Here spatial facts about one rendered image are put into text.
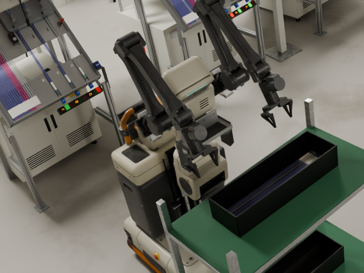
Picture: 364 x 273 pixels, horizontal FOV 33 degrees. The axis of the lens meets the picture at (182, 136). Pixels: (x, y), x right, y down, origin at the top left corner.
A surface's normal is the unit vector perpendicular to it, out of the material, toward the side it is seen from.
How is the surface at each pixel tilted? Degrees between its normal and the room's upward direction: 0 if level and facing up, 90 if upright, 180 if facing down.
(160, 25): 0
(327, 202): 0
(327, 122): 0
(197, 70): 43
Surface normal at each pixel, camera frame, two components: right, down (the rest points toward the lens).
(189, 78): 0.26, -0.33
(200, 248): -0.19, -0.79
